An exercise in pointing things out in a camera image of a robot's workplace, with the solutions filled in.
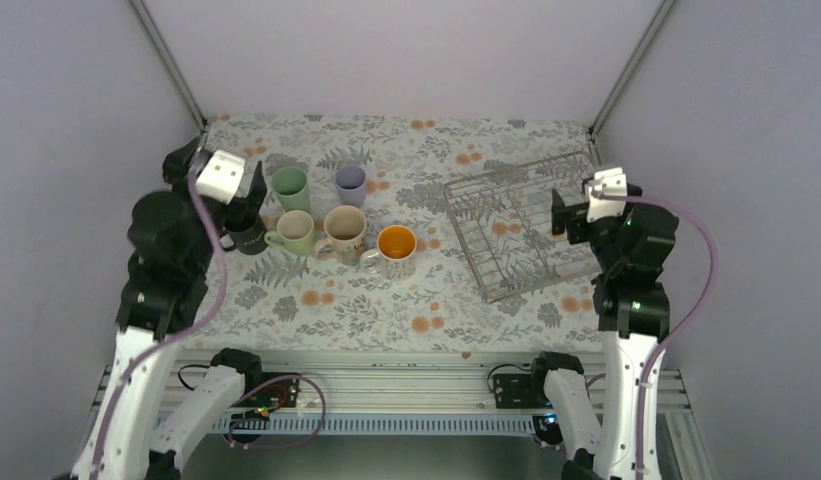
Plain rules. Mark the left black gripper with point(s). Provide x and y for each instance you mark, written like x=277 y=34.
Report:
x=178 y=162

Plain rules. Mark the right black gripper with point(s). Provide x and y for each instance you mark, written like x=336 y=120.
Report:
x=558 y=212

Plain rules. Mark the metal wire dish rack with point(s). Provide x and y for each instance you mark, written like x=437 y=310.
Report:
x=503 y=223

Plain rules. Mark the black mug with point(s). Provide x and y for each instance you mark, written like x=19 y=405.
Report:
x=245 y=235

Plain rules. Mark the mint green tumbler cup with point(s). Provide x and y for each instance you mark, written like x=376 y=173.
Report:
x=291 y=188

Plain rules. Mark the light green mug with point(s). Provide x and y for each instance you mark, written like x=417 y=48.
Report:
x=295 y=232

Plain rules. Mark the beige pineapple mug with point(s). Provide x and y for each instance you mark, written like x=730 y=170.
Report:
x=345 y=230

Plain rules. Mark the lavender tumbler cup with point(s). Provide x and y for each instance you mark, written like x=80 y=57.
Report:
x=351 y=185

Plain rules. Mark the white iridescent patterned mug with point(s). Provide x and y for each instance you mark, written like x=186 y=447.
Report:
x=393 y=257

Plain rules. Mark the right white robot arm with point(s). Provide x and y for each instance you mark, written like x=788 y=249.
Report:
x=630 y=241

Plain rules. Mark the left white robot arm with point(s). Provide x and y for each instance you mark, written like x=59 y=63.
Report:
x=177 y=235

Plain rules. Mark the floral tablecloth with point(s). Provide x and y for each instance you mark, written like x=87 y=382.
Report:
x=280 y=301

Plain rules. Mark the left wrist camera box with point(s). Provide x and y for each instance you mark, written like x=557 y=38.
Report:
x=220 y=174

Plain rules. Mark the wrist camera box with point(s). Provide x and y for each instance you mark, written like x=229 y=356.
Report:
x=605 y=192
x=220 y=174

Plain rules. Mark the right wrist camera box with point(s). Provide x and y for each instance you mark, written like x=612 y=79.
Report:
x=605 y=192

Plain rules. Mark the left corner aluminium post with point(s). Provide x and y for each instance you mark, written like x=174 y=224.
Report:
x=168 y=61

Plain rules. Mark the corner aluminium post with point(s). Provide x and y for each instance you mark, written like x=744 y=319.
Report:
x=652 y=29
x=168 y=61

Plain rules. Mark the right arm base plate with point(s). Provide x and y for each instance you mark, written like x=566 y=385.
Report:
x=518 y=391

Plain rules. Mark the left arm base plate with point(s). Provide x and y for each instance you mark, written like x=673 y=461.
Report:
x=272 y=390

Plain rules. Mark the aluminium rail frame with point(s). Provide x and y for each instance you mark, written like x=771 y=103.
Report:
x=401 y=382

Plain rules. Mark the right corner aluminium post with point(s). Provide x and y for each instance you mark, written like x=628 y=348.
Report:
x=652 y=29

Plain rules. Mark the grey slotted cable duct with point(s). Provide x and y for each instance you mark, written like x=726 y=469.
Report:
x=496 y=424

